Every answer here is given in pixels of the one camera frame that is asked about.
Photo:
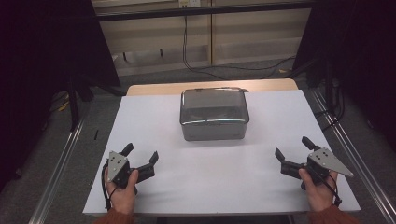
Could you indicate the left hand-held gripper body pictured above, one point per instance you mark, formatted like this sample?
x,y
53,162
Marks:
x,y
118,166

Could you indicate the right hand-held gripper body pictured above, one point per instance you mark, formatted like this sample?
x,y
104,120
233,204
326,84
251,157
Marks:
x,y
323,161

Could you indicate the person's left hand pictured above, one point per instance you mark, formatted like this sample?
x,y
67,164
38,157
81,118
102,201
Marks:
x,y
123,196

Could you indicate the person's right hand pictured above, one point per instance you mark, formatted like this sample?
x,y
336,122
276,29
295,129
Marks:
x,y
319,194

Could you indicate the white table board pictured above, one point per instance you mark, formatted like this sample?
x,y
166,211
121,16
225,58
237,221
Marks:
x,y
218,174

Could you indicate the light wooden table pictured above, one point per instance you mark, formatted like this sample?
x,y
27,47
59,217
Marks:
x,y
155,88

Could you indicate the black metal stand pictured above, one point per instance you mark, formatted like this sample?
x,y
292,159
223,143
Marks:
x,y
74,105

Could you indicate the black curtain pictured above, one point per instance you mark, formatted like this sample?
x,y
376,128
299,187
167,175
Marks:
x,y
37,62
364,56

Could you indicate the black horizontal bar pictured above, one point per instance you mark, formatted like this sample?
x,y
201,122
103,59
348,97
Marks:
x,y
202,11

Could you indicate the aluminium floor rail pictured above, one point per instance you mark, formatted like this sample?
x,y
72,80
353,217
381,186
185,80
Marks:
x,y
351,155
57,171

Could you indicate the white wall outlet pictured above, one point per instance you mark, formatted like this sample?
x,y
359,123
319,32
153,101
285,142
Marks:
x,y
190,3

